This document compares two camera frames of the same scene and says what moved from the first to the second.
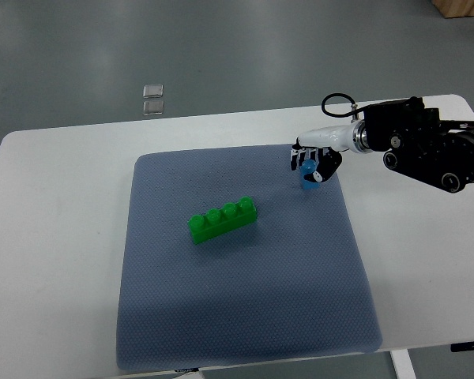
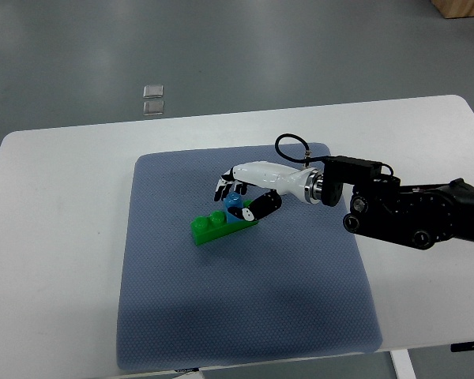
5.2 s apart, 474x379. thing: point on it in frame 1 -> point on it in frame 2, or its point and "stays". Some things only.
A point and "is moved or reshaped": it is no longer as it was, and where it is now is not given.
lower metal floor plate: x=153 y=107 stays
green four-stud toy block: x=216 y=222 stays
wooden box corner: x=462 y=8 stays
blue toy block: x=309 y=166 is moved or reshaped
